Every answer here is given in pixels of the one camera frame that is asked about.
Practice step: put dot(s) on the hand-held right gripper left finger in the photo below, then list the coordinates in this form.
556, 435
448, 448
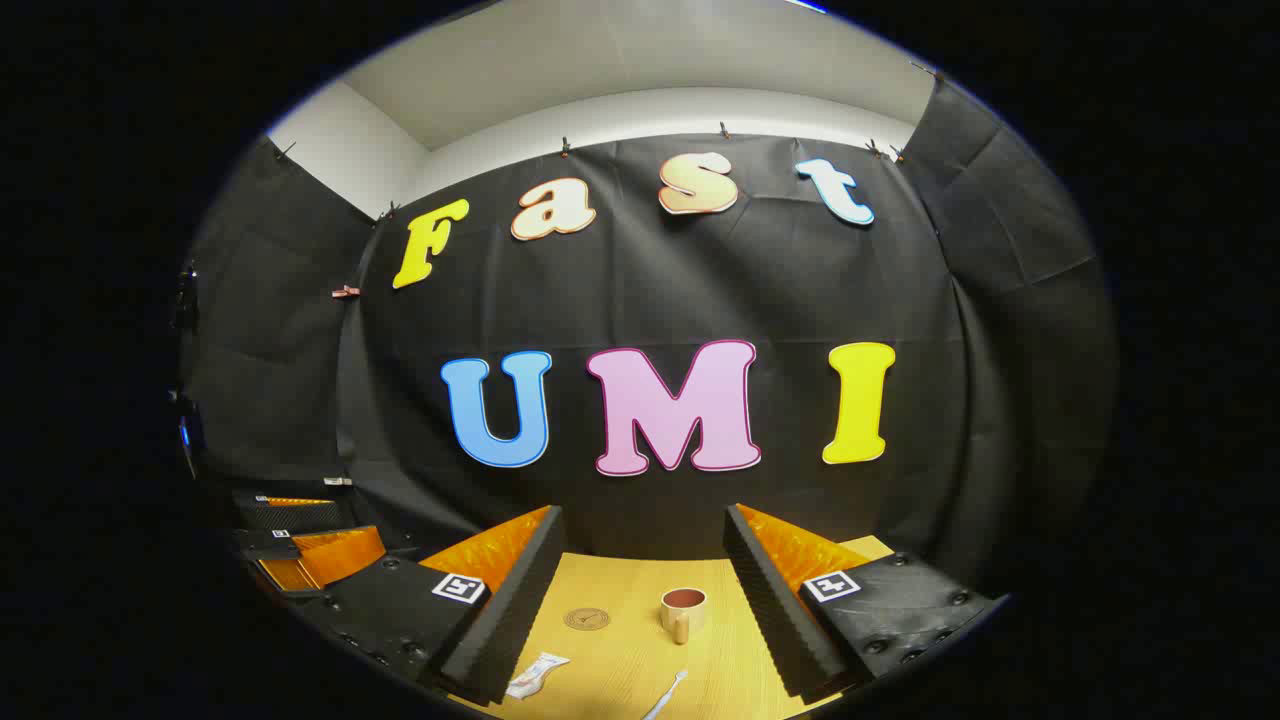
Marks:
520, 600

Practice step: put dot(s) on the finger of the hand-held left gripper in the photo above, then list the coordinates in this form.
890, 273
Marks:
295, 516
340, 555

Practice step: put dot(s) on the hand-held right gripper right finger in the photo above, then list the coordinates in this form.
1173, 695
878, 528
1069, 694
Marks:
770, 610

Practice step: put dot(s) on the round brown coaster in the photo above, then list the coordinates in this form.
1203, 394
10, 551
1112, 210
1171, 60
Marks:
587, 619

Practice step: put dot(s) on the white toothpaste tube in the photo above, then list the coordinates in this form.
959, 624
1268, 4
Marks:
535, 675

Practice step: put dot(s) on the white grey toothbrush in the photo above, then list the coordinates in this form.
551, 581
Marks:
668, 693

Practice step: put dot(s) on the light wooden desktop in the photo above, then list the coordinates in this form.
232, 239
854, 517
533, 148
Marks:
620, 650

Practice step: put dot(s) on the black backdrop cloth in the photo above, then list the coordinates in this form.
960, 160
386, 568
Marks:
780, 280

